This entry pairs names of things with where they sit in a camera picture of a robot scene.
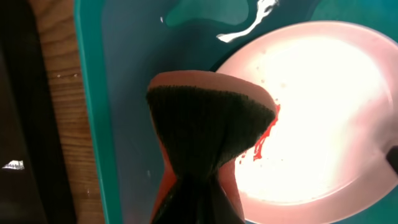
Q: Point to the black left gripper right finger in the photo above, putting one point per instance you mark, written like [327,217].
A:
[214,207]

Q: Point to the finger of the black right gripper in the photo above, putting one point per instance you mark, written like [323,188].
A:
[392,158]

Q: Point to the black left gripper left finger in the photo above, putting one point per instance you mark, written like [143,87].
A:
[180,204]

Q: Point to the white plate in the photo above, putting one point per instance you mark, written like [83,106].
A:
[324,158]

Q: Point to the black water tray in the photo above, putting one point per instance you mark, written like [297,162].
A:
[34,182]

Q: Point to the teal plastic tray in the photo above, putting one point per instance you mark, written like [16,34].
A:
[124,43]

